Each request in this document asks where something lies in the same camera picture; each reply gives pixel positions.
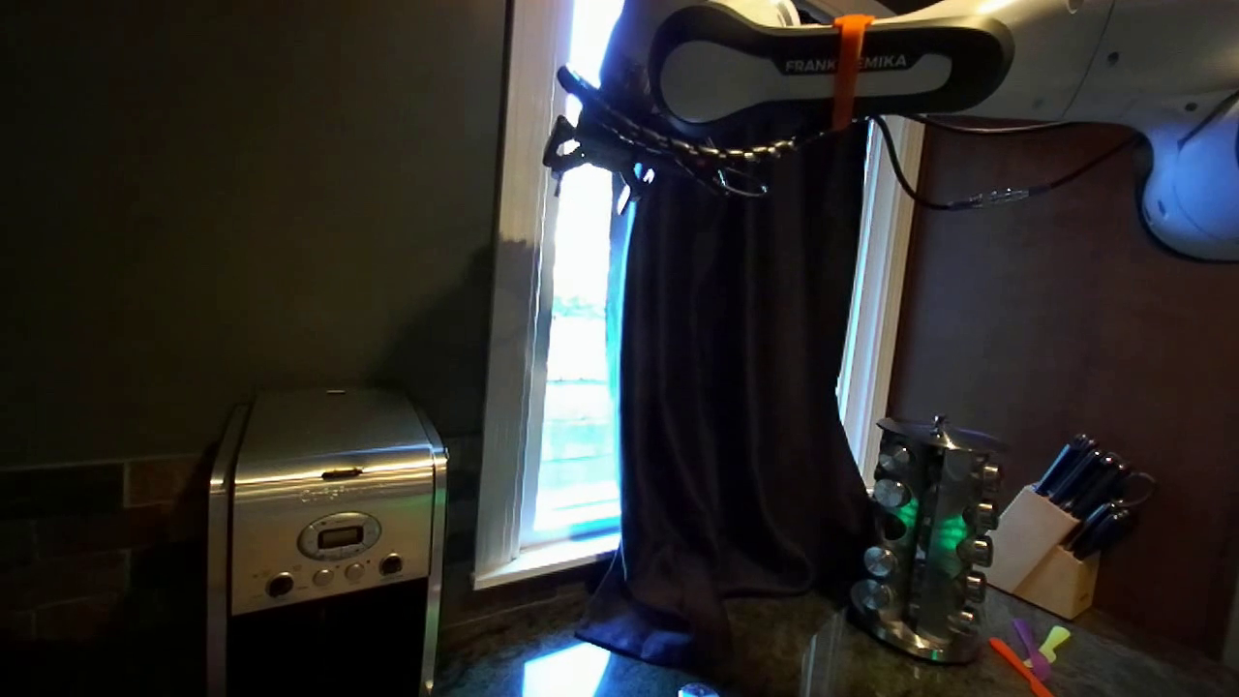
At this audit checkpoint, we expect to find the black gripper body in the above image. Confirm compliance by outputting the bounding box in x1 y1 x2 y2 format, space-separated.
555 61 727 198

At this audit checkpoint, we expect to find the dark fabric curtain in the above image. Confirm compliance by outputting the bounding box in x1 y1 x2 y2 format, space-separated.
572 111 899 679

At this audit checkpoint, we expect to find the stainless steel coffee maker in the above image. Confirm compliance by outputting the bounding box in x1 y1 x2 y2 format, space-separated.
207 384 455 697

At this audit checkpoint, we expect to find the steel revolving spice rack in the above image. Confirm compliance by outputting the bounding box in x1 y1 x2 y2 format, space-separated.
843 415 1012 672

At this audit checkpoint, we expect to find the wooden knife block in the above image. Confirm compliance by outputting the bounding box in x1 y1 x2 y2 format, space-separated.
982 482 1102 622

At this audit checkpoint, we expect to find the purple plastic knife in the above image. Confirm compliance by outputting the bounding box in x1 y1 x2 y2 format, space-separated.
1007 617 1046 661

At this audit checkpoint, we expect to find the orange plastic knife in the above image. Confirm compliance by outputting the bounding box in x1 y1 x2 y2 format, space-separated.
982 635 1059 697

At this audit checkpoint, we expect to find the yellow plastic knife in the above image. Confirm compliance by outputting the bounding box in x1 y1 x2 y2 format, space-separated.
1029 622 1077 672

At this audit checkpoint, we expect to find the braided sleeved cable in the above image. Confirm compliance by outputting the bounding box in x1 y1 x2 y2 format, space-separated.
670 119 831 204

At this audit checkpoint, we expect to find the orange strap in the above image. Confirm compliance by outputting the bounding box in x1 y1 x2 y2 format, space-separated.
830 11 875 137

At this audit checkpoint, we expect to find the white window frame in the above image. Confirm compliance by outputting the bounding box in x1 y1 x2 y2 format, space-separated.
469 0 931 598

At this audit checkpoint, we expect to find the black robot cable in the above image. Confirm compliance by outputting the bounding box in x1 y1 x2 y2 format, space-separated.
866 111 1154 216

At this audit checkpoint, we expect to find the black handled kitchen knife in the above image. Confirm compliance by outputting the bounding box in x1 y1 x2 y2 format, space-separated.
1087 508 1146 563
1077 459 1136 524
1039 431 1100 504
1070 496 1140 545
1059 443 1117 515

